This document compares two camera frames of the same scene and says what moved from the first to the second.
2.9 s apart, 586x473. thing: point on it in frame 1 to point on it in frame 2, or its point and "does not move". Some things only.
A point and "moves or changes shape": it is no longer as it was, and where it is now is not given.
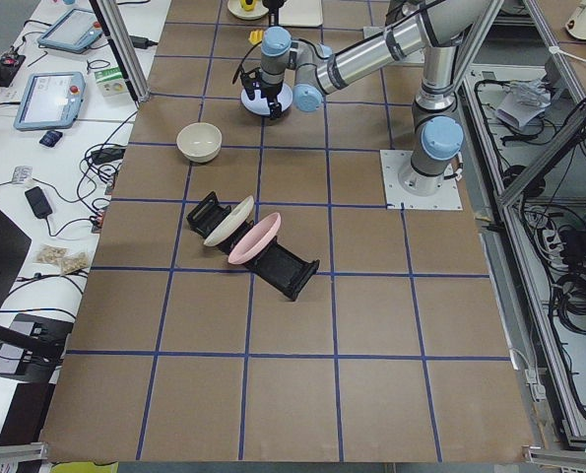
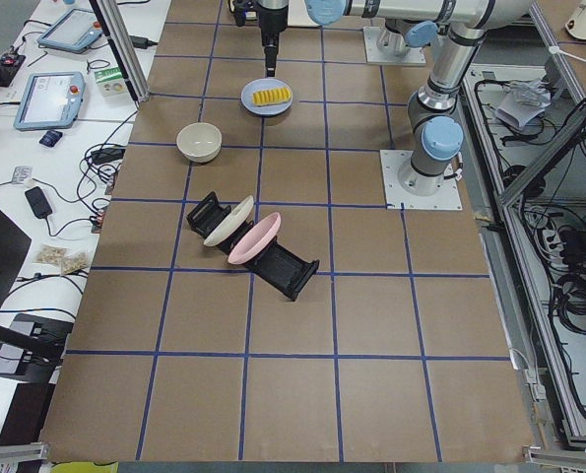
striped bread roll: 256,36 moves or changes shape
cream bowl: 199,142 does not move
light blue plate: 260,105 does not move
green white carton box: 111,82 does not move
